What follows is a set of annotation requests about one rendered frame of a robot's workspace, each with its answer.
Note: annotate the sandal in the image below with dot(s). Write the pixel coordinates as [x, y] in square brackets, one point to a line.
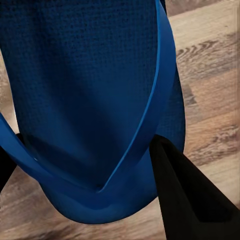
[92, 82]

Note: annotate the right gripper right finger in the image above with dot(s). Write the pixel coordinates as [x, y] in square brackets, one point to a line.
[192, 207]

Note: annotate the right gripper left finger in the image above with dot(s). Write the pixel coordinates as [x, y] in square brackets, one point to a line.
[7, 165]

